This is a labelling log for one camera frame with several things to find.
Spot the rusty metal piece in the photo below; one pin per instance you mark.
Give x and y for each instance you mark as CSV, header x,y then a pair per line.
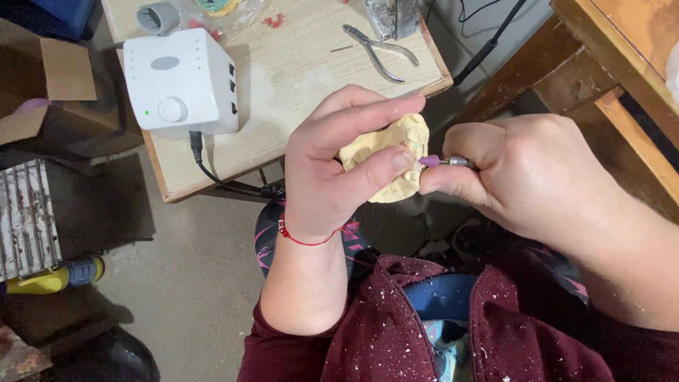
x,y
18,355

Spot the person's right hand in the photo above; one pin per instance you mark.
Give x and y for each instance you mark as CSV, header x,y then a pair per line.
x,y
536,170

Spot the brown cardboard box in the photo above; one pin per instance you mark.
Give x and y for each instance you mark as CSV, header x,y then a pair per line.
x,y
63,106

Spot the black round object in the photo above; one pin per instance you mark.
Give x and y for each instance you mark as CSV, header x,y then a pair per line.
x,y
111,358

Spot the red wax pieces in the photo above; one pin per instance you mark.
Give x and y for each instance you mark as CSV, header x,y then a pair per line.
x,y
273,21

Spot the blue plastic container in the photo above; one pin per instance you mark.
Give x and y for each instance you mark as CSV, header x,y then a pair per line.
x,y
53,16

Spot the grey metal box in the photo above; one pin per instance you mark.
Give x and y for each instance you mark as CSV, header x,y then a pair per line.
x,y
390,18

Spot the rotary handpiece with purple bur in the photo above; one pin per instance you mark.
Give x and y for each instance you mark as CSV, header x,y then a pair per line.
x,y
456,161

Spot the person's left hand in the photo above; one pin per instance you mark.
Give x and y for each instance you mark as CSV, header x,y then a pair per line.
x,y
318,175

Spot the black pink patterned leggings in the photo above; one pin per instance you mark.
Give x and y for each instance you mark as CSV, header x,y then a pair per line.
x,y
268,233

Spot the maroon speckled hoodie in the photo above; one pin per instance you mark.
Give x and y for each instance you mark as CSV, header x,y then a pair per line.
x,y
382,329

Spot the grey metal grate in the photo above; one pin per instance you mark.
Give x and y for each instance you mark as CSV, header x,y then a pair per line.
x,y
26,217

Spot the brown wooden table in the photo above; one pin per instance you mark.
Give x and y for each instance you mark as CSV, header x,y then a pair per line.
x,y
599,69

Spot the white micromotor control box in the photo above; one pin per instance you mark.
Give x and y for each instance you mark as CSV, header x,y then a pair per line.
x,y
180,85

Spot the clear plastic bag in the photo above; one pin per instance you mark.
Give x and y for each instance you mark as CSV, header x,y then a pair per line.
x,y
238,16

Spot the metal pliers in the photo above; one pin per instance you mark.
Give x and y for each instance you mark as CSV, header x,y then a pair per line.
x,y
379,53

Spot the yellow and blue bottle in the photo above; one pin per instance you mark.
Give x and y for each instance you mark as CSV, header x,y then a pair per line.
x,y
53,276

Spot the blue undershirt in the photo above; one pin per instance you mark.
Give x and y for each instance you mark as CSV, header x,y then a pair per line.
x,y
440,297

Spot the yellow dental plaster cast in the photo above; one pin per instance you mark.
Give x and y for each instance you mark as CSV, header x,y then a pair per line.
x,y
371,148

